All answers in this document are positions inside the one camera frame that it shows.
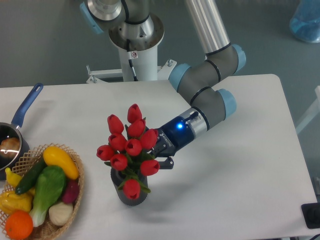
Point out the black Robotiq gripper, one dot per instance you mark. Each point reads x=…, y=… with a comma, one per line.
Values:
x=172, y=136

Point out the red tulip bouquet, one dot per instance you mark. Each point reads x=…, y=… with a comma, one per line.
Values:
x=128, y=151

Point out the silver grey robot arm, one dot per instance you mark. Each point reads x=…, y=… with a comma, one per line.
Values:
x=208, y=107

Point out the dark grey ribbed vase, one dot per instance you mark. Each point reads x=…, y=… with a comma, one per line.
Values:
x=117, y=178

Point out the purple red radish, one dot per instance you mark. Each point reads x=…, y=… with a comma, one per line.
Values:
x=71, y=192

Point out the yellow squash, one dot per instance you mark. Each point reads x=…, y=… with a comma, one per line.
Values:
x=55, y=156

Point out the green bok choy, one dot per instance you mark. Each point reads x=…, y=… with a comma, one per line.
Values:
x=48, y=188

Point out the white garlic bulb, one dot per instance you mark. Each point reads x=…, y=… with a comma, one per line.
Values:
x=60, y=213

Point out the woven wicker basket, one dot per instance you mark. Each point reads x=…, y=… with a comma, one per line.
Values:
x=48, y=230

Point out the dark green cucumber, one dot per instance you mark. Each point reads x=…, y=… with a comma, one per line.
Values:
x=29, y=180

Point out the black device at edge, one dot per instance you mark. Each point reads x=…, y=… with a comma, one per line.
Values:
x=311, y=214

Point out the brown bread roll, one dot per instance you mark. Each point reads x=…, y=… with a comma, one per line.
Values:
x=9, y=148

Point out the orange fruit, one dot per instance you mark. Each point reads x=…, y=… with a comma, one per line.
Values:
x=19, y=225

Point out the blue plastic bag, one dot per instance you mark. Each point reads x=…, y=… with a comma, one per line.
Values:
x=305, y=23

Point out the white metal base frame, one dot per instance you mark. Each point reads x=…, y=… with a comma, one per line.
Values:
x=116, y=75

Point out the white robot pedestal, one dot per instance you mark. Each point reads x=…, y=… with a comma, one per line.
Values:
x=137, y=46

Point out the blue handled saucepan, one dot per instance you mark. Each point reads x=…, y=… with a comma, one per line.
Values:
x=8, y=130

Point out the white frame at right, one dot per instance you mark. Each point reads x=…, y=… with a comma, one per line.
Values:
x=312, y=111

